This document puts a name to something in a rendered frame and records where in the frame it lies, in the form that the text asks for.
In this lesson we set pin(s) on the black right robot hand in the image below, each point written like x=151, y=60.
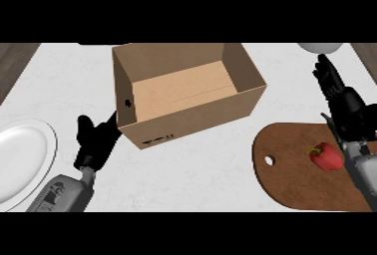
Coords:
x=347, y=103

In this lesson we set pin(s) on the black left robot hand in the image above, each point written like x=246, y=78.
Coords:
x=95, y=142

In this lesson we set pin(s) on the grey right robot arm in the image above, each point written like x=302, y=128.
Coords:
x=363, y=169

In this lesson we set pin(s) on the red bell pepper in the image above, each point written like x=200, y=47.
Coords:
x=326, y=157

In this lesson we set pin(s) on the brown cardboard box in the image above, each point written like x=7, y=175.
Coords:
x=188, y=99

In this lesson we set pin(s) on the brown wooden cutting board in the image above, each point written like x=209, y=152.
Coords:
x=299, y=179

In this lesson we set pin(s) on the white plate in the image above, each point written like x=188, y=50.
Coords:
x=23, y=162

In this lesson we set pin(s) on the white bowl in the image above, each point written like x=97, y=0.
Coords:
x=318, y=47

